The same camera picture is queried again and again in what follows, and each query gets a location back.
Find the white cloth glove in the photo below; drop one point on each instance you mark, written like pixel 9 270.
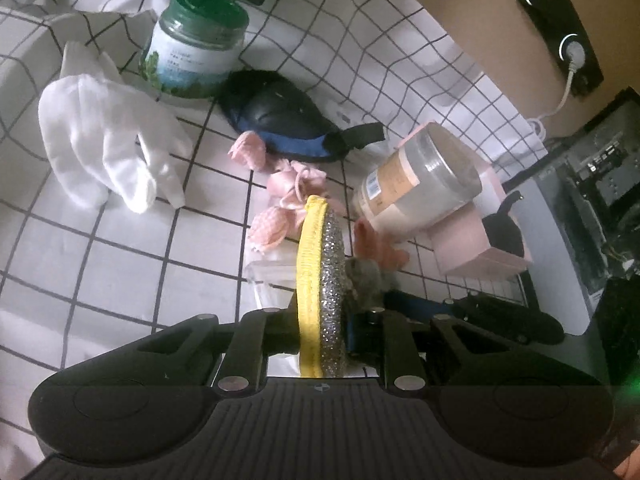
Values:
pixel 103 136

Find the pink fabric scrunchie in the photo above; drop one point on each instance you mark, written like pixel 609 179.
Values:
pixel 289 186

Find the black white grid tablecloth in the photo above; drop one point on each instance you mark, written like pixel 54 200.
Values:
pixel 78 282

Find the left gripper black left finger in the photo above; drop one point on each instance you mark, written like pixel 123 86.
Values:
pixel 229 357

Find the clear plastic jar floral label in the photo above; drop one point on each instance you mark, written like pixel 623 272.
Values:
pixel 430 176

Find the green lid jar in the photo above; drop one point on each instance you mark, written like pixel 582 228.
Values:
pixel 193 47

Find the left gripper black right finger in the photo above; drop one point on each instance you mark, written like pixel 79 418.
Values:
pixel 412 356

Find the blue plaid cloth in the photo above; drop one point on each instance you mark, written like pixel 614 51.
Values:
pixel 369 283

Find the pink cardboard box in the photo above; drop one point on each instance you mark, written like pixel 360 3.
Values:
pixel 460 243

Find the silver glitter yellow slipper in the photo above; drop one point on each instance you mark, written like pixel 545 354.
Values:
pixel 321 286

